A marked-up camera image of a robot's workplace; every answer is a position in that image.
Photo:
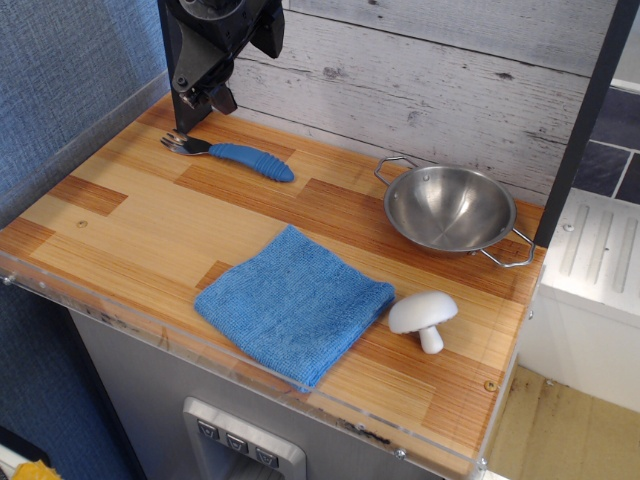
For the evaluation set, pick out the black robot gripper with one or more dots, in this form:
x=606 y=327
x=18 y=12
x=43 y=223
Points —
x=213 y=34

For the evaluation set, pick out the blue cloth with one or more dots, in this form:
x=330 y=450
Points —
x=295 y=308

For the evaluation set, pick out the yellow object at corner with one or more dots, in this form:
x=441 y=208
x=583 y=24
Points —
x=35 y=471

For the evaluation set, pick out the white toy mushroom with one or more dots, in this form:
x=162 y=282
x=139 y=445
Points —
x=422 y=313

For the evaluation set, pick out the silver dispenser button panel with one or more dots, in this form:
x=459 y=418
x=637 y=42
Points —
x=228 y=447

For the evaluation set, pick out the white toy sink unit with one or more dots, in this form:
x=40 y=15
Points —
x=583 y=329

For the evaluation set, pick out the blue handled metal fork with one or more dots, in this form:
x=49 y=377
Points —
x=262 y=162

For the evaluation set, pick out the stainless steel bowl with handles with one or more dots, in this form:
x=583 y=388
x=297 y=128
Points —
x=451 y=210

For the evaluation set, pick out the black vertical frame post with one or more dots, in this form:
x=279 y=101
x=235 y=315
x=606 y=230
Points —
x=611 y=51

